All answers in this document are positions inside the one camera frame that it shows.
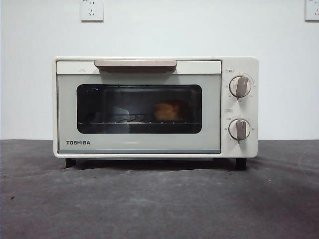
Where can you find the golden brown bread loaf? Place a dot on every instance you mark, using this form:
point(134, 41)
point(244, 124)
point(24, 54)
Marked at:
point(169, 110)

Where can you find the cream white toaster oven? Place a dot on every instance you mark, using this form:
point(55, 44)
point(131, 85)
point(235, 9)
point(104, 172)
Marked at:
point(249, 67)

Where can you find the timer knob with brown grip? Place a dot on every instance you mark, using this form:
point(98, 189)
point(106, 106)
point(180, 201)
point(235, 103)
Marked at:
point(239, 129)

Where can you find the temperature knob with brown grip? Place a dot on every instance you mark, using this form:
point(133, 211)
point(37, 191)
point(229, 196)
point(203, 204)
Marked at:
point(240, 86)

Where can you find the white wall socket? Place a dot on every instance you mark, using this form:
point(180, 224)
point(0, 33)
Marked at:
point(91, 11)
point(312, 10)

